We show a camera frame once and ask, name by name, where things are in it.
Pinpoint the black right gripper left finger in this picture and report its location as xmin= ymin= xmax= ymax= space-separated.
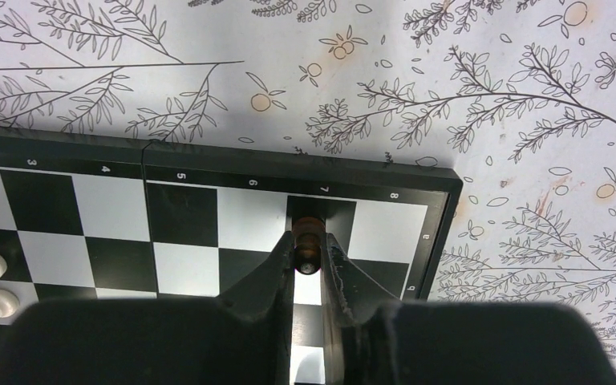
xmin=218 ymin=231 xmax=295 ymax=384

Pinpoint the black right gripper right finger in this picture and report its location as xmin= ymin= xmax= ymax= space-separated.
xmin=321 ymin=233 xmax=397 ymax=384

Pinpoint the brown chess pawn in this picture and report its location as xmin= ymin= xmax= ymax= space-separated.
xmin=292 ymin=217 xmax=326 ymax=275

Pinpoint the black white chess board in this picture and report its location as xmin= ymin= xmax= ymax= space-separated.
xmin=0 ymin=124 xmax=464 ymax=385

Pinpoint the floral patterned table mat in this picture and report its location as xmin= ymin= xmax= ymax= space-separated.
xmin=0 ymin=1 xmax=616 ymax=369

